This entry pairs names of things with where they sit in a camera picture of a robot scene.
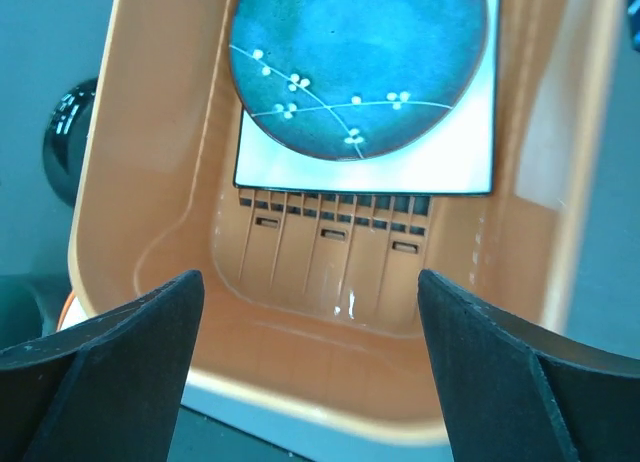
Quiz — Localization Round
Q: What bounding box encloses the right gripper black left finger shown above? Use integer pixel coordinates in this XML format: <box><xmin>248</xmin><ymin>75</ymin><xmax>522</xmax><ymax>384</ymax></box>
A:
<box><xmin>1</xmin><ymin>270</ymin><xmax>205</xmax><ymax>461</ymax></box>

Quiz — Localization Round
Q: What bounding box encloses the white square bowl orange rim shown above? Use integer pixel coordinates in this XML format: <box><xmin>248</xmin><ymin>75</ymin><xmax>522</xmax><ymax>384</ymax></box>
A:
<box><xmin>56</xmin><ymin>292</ymin><xmax>89</xmax><ymax>332</ymax></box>

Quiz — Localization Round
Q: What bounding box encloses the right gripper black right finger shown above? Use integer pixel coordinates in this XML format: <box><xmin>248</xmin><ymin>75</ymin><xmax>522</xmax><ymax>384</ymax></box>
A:
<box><xmin>417</xmin><ymin>270</ymin><xmax>639</xmax><ymax>461</ymax></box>

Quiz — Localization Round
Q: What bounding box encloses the orange plastic bin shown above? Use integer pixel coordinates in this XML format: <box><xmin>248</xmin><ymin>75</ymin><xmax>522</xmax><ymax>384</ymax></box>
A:
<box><xmin>69</xmin><ymin>0</ymin><xmax>626</xmax><ymax>446</ymax></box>

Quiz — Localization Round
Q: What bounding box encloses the black round plate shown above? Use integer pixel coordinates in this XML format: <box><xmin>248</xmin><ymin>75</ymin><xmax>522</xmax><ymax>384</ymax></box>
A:
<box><xmin>42</xmin><ymin>77</ymin><xmax>98</xmax><ymax>208</ymax></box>

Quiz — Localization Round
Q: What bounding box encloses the white square plate black rim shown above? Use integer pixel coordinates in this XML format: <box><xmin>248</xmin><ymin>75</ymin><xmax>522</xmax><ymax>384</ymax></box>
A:
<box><xmin>234</xmin><ymin>0</ymin><xmax>500</xmax><ymax>194</ymax></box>

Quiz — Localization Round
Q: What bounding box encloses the blue-grey round plate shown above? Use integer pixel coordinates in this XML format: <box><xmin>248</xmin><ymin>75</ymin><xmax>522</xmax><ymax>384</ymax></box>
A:
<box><xmin>230</xmin><ymin>0</ymin><xmax>497</xmax><ymax>160</ymax></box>

